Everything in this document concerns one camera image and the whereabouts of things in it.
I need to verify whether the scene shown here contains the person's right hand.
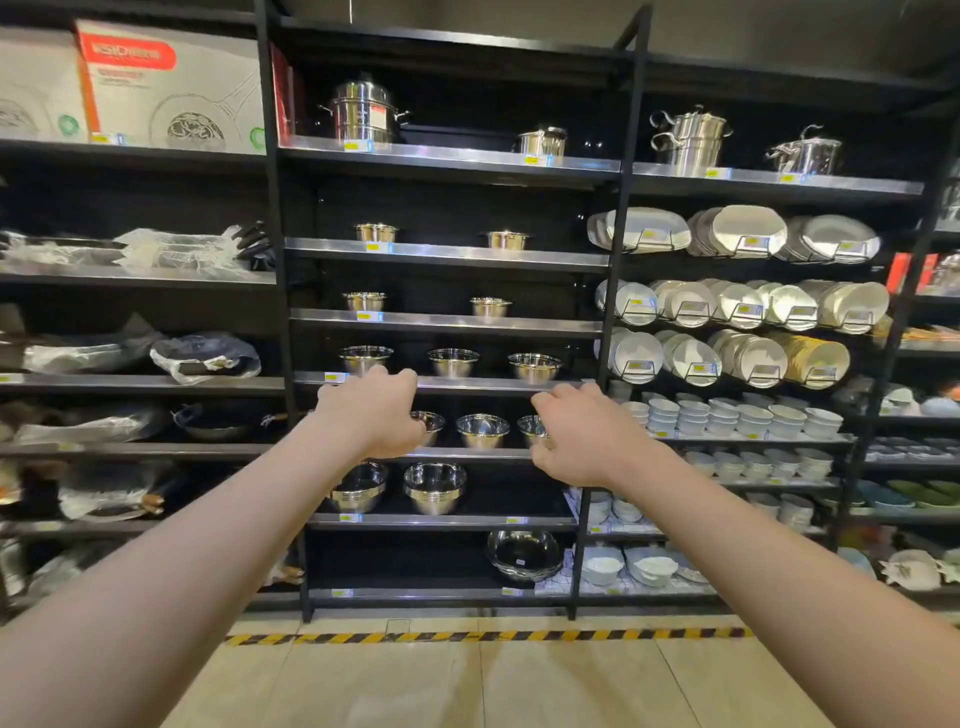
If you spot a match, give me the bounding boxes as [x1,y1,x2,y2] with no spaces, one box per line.
[529,382,650,489]

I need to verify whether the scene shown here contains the person's left hand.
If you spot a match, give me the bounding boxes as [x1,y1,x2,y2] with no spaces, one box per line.
[313,365,427,460]

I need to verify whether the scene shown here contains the row of steel bowls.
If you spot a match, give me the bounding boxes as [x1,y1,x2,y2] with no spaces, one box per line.
[337,222,565,585]

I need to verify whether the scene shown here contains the black metal shelving rack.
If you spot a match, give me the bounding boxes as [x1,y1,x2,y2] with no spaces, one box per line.
[253,0,654,624]

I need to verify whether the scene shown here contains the tiered stainless steel steamer pot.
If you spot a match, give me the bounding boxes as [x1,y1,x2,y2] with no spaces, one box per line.
[318,74,412,145]

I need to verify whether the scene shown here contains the small steel pot glass lid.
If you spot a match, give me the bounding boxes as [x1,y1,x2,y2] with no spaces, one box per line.
[515,125,569,159]

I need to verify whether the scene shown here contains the stainless steel pots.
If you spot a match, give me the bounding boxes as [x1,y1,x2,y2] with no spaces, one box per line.
[649,104,734,171]

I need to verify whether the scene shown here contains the wide stainless steel lidded pot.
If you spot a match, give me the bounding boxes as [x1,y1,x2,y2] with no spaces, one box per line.
[764,125,844,177]

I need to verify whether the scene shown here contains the person's left forearm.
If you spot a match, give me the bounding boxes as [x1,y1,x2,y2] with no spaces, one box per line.
[0,416,376,728]

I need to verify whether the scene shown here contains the person's right forearm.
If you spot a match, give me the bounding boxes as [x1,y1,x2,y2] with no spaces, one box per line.
[599,449,960,728]

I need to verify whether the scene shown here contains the beige tiled floor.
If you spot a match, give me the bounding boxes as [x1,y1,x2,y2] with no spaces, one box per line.
[161,611,960,728]

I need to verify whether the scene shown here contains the black wok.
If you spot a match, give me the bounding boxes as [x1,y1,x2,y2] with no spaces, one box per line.
[172,403,290,442]

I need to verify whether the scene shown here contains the stacks of white plates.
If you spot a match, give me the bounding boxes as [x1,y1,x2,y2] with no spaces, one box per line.
[587,204,890,391]

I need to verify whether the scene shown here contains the stack of yellow plates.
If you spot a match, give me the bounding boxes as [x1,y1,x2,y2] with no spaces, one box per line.
[770,329,851,391]

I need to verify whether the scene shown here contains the group of plastic-wrapped pans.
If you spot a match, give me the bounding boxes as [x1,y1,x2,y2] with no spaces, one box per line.
[0,221,305,610]

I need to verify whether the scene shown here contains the stack of teal bowls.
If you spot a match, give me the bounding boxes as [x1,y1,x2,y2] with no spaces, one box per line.
[854,479,913,511]

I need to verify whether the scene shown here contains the group of black square dishes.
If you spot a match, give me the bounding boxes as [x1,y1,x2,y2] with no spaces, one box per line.
[866,437,960,461]

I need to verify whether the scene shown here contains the narrow red box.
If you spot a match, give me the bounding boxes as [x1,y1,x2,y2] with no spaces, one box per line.
[269,43,299,142]

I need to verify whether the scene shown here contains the group of green bowls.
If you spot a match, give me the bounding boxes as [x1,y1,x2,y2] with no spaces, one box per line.
[888,479,960,511]

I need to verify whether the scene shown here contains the group of pastel bowls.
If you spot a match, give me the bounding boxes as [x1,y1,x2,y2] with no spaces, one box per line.
[832,378,960,419]

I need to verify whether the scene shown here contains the red and white box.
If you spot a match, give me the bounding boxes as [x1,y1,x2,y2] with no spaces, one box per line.
[887,252,940,295]

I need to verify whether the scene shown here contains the white box with red label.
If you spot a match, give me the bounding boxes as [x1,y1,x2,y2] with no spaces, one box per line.
[74,18,269,157]

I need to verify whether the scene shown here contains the plain white cardboard box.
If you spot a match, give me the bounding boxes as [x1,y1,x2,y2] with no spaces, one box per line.
[0,26,91,144]

